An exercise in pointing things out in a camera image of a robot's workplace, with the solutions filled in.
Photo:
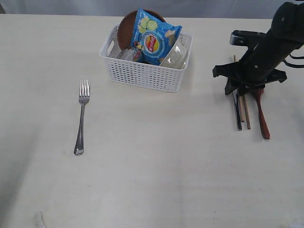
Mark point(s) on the dark red wooden spoon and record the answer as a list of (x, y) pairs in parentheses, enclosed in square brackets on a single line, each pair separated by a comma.
[(257, 95)]

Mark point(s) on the brown wooden plate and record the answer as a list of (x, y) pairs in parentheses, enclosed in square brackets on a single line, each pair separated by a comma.
[(126, 31)]

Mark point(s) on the silver metal fork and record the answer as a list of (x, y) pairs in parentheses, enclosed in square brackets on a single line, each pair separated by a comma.
[(84, 97)]

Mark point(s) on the grey metal cup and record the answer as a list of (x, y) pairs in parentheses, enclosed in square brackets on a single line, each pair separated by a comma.
[(128, 54)]

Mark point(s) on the blue chips bag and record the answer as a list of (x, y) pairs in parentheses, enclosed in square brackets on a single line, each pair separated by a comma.
[(166, 36)]

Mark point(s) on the clear textured glass bowl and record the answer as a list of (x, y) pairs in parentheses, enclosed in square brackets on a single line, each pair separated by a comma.
[(176, 58)]

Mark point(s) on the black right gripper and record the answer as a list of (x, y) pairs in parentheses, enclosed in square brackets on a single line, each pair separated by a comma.
[(257, 67)]

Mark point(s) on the brown wooden chopstick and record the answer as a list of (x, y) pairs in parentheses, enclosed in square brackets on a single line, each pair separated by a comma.
[(246, 113), (241, 107)]

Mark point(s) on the white perforated plastic basket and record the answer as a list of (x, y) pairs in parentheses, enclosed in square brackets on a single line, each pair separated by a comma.
[(141, 74)]

